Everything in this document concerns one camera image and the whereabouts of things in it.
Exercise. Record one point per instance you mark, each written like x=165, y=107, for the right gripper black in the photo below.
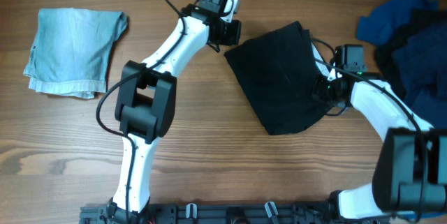
x=318, y=94

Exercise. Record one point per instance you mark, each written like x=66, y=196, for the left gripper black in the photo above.
x=233, y=37

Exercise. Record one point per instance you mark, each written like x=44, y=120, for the black shorts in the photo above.
x=277, y=72

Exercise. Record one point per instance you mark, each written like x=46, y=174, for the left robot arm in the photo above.
x=146, y=99

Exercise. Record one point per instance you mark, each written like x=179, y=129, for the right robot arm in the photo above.
x=409, y=180

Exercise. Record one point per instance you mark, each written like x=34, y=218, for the dark garment in pile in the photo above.
x=414, y=63

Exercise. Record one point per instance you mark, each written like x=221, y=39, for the blue garment in pile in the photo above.
x=379, y=27

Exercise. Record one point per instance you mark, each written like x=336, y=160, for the folded light blue denim shorts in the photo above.
x=71, y=50

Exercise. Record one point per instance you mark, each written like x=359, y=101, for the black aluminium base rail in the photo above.
x=269, y=212

